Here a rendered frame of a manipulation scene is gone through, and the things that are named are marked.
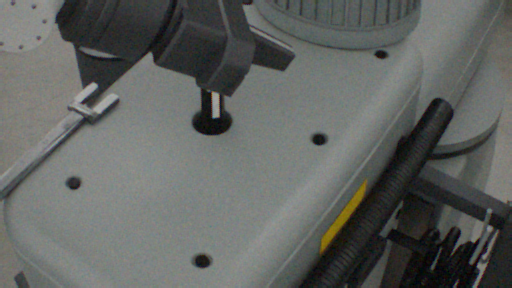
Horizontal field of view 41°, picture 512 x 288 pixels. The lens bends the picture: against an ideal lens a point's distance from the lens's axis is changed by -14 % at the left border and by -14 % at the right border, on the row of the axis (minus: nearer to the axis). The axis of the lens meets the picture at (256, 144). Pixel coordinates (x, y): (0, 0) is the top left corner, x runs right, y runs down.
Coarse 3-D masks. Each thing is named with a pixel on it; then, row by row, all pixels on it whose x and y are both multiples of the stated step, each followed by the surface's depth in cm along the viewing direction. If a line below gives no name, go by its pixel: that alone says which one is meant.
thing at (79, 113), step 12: (84, 96) 73; (108, 96) 73; (72, 108) 72; (84, 108) 72; (96, 108) 72; (108, 108) 72; (72, 120) 71; (84, 120) 71; (96, 120) 71; (48, 132) 70; (60, 132) 70; (72, 132) 70; (36, 144) 68; (48, 144) 68; (60, 144) 69; (24, 156) 67; (36, 156) 67; (12, 168) 66; (24, 168) 66; (0, 180) 65; (12, 180) 65; (0, 192) 64
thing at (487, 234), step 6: (486, 216) 95; (486, 222) 96; (486, 228) 98; (486, 234) 93; (492, 234) 106; (498, 234) 105; (480, 240) 95; (486, 240) 94; (480, 246) 96; (492, 246) 107; (474, 258) 99; (480, 258) 104; (486, 258) 107
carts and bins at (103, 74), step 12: (84, 48) 305; (84, 60) 288; (96, 60) 283; (108, 60) 281; (120, 60) 281; (84, 72) 295; (96, 72) 289; (108, 72) 287; (120, 72) 287; (84, 84) 303; (96, 84) 294; (108, 84) 292; (96, 96) 300
